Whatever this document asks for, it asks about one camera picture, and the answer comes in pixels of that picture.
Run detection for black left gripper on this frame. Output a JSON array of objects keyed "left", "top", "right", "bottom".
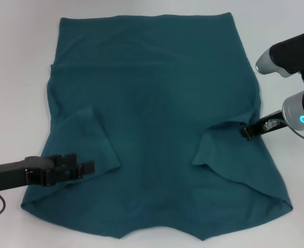
[{"left": 0, "top": 153, "right": 95, "bottom": 193}]

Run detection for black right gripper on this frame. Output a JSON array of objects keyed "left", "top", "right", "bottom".
[{"left": 242, "top": 110, "right": 286, "bottom": 142}]

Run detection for teal blue shirt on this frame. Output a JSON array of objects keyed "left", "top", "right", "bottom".
[{"left": 20, "top": 12, "right": 294, "bottom": 235}]

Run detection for grey cable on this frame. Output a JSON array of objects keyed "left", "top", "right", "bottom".
[{"left": 276, "top": 120, "right": 304, "bottom": 143}]

